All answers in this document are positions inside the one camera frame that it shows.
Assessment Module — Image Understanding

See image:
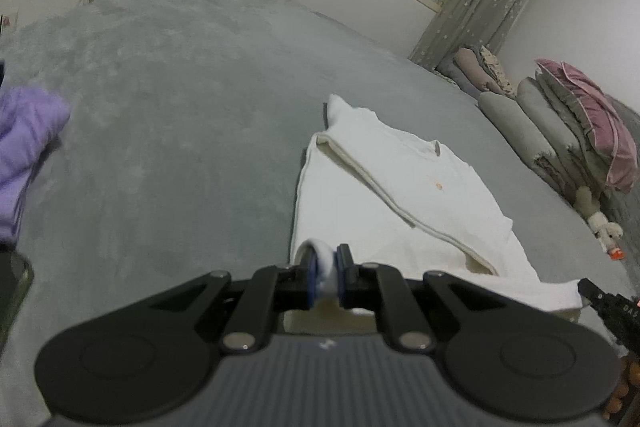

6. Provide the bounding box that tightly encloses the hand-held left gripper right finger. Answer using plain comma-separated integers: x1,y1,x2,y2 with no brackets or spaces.
336,244,488,355

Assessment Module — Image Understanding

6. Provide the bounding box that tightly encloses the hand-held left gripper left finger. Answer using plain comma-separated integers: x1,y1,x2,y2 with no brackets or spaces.
150,248,320,354

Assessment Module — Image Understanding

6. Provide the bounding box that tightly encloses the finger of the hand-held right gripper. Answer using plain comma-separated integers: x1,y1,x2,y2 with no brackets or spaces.
577,278,603,310

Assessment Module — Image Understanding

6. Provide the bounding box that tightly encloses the white t-shirt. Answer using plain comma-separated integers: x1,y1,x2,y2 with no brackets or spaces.
289,94,585,338

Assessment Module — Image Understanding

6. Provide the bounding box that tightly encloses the stuffed duck toy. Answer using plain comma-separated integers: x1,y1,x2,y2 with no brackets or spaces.
572,187,626,260

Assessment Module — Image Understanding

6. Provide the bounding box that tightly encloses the stack of folded quilts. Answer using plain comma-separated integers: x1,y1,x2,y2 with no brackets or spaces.
517,74,616,202

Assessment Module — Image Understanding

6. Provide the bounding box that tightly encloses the pink ruffled pillow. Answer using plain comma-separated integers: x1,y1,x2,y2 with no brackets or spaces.
535,58,638,192

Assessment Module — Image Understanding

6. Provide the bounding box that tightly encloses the grey bed blanket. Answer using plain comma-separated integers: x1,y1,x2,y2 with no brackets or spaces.
0,0,636,427

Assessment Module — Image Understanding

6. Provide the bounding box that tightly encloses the floral folded quilt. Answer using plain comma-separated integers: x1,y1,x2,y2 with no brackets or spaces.
477,46,516,98

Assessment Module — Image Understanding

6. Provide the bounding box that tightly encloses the purple garment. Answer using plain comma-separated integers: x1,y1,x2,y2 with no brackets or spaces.
0,87,71,243

